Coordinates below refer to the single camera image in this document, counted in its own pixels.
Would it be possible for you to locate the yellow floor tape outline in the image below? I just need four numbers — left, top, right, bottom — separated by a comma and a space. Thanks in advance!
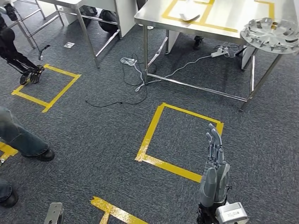
134, 102, 224, 184
11, 63, 82, 114
90, 196, 150, 224

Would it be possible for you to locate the black humanoid robot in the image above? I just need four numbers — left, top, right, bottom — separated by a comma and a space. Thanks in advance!
0, 3, 45, 86

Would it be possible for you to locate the black floor cable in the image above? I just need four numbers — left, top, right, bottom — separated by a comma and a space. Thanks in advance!
85, 53, 149, 108

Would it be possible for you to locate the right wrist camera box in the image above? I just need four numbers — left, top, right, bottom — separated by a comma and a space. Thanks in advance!
214, 202, 250, 224

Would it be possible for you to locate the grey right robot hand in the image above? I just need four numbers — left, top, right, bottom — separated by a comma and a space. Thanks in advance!
199, 123, 231, 208

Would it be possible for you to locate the white curved plastic part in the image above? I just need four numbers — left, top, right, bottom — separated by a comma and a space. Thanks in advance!
179, 12, 202, 23

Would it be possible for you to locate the white floor cable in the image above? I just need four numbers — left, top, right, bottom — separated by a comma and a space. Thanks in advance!
134, 54, 213, 93

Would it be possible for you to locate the steel table with side panel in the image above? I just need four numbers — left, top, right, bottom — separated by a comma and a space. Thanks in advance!
37, 0, 139, 69

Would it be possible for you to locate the silver wheel hubcap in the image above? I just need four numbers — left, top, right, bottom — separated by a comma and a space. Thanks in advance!
240, 17, 299, 56

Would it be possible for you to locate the stainless steel workbench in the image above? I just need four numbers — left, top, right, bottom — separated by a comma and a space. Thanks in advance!
134, 0, 299, 112

